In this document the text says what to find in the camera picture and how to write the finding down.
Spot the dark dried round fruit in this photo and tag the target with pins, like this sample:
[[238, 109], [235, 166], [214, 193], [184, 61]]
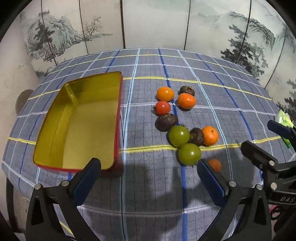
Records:
[[166, 122], [196, 137], [186, 90]]

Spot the blue plaid tablecloth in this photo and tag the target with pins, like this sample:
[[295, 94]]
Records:
[[148, 69]]

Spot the small orange kumquat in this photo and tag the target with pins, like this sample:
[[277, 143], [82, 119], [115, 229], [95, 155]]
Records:
[[215, 165]]

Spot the black table leg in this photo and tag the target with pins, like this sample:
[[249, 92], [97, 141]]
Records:
[[10, 204]]

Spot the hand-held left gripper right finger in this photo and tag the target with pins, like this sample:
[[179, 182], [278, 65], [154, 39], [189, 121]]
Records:
[[212, 185]]

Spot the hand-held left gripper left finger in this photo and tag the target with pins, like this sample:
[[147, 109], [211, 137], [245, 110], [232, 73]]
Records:
[[87, 183]]

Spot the red tin box gold interior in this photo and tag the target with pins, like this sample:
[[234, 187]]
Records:
[[81, 120]]

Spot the large orange mandarin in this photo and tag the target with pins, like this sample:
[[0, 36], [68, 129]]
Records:
[[186, 101]]

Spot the green packet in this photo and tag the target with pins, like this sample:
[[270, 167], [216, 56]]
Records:
[[283, 119]]

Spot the red tomato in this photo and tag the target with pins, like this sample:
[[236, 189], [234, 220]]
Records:
[[162, 108]]

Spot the painted landscape folding screen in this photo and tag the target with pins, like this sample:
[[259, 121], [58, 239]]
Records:
[[161, 23]]

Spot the green tomato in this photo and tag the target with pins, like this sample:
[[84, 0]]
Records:
[[179, 136], [189, 154]]

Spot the yellow-orange tomato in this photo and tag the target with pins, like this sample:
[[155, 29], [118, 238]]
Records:
[[165, 93]]

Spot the round grey wall disc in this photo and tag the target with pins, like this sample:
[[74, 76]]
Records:
[[23, 102]]

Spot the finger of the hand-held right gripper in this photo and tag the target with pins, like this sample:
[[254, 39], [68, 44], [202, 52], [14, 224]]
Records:
[[259, 154], [281, 128]]

